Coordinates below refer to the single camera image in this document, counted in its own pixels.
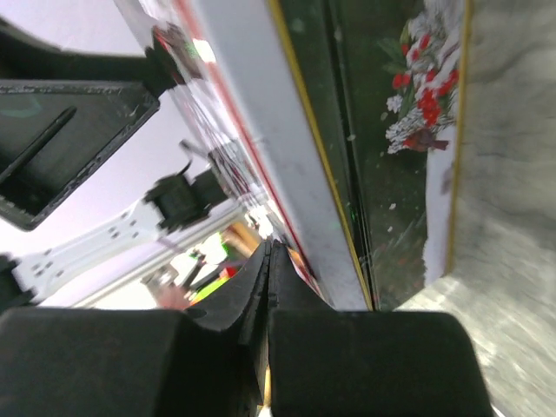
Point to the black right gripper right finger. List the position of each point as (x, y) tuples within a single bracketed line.
[(325, 362)]

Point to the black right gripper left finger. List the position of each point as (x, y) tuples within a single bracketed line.
[(207, 360)]

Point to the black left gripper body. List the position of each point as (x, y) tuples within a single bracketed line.
[(65, 113)]

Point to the gold tin lid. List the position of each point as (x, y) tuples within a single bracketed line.
[(247, 56)]

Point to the gold cookie tin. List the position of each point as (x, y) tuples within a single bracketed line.
[(383, 80)]

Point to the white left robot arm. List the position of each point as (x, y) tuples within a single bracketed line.
[(173, 204)]

